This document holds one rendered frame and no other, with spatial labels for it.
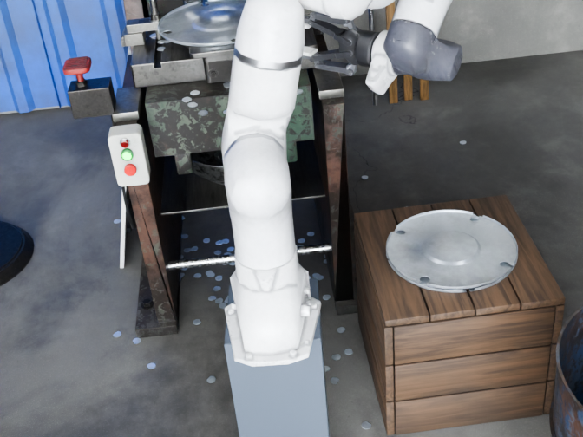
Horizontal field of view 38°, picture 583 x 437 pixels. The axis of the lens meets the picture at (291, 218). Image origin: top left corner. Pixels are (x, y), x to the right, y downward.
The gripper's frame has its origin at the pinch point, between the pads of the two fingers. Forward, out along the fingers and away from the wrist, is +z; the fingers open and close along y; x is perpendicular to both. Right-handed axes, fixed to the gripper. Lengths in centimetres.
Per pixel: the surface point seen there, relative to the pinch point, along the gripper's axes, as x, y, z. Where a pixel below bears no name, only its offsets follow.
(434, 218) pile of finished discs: -3, -42, -32
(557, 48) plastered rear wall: -180, -80, -3
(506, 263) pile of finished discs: 5, -43, -53
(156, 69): 12.2, -8.8, 33.5
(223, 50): 13.3, 0.4, 11.0
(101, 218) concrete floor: -1, -78, 86
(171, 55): 7.0, -7.1, 32.9
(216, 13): -2.4, 0.9, 24.7
